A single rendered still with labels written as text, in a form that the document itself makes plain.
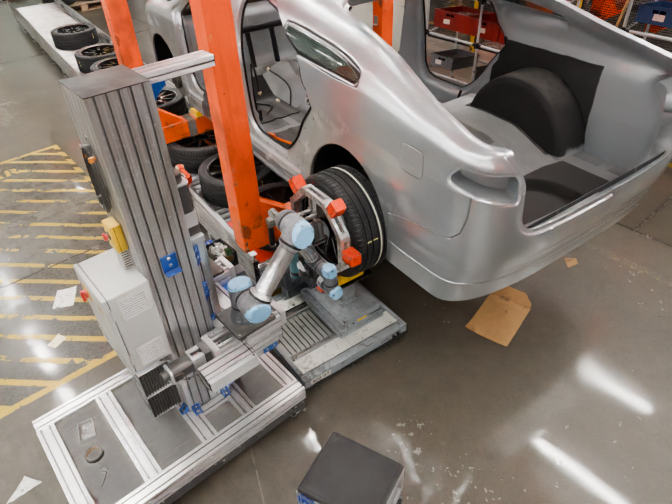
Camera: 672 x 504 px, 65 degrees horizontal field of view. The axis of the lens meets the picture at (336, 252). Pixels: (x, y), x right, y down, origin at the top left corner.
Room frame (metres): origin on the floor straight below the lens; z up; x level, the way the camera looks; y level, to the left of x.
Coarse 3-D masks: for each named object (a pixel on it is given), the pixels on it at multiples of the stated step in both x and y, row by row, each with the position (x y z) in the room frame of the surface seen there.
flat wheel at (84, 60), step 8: (88, 48) 7.65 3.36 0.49; (96, 48) 7.72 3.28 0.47; (104, 48) 7.65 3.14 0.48; (112, 48) 7.63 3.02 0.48; (80, 56) 7.26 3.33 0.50; (88, 56) 7.25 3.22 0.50; (96, 56) 7.23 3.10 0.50; (104, 56) 7.24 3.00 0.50; (112, 56) 7.30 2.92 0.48; (80, 64) 7.26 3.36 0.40; (88, 64) 7.19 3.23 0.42; (88, 72) 7.21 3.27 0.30
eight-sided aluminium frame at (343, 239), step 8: (296, 192) 2.68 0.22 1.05; (304, 192) 2.59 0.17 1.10; (312, 192) 2.55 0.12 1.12; (320, 192) 2.55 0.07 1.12; (296, 200) 2.69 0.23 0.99; (320, 200) 2.47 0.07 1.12; (328, 200) 2.46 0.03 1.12; (296, 208) 2.73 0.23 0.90; (328, 216) 2.40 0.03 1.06; (336, 224) 2.36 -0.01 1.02; (336, 232) 2.34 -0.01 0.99; (344, 232) 2.34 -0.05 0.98; (344, 240) 2.32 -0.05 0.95; (344, 248) 2.35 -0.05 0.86; (344, 264) 2.32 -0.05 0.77
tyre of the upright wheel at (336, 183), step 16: (320, 176) 2.64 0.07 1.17; (336, 176) 2.62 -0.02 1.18; (336, 192) 2.49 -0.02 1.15; (352, 192) 2.50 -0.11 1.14; (368, 192) 2.53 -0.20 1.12; (352, 208) 2.41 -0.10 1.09; (368, 208) 2.44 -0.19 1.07; (352, 224) 2.36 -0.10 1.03; (368, 224) 2.39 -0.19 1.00; (384, 224) 2.43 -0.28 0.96; (352, 240) 2.36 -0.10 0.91; (368, 240) 2.34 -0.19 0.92; (384, 240) 2.41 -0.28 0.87; (368, 256) 2.34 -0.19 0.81; (384, 256) 2.44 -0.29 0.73; (352, 272) 2.36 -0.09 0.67
